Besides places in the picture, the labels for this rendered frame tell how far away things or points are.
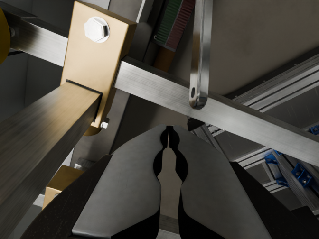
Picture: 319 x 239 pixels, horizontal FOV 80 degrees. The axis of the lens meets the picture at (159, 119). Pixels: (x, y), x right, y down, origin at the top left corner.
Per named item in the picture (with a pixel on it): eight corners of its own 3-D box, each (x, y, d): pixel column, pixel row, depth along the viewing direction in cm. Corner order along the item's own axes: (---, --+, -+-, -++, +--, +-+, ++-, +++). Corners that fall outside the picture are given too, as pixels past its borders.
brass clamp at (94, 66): (142, 25, 21) (136, 27, 17) (110, 123, 27) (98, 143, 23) (88, 1, 20) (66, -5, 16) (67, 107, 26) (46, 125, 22)
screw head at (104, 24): (112, 22, 17) (108, 22, 16) (106, 46, 18) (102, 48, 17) (89, 12, 16) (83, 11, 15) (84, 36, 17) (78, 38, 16)
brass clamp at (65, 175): (94, 173, 33) (83, 197, 29) (79, 219, 39) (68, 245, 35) (58, 162, 32) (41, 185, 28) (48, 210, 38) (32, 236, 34)
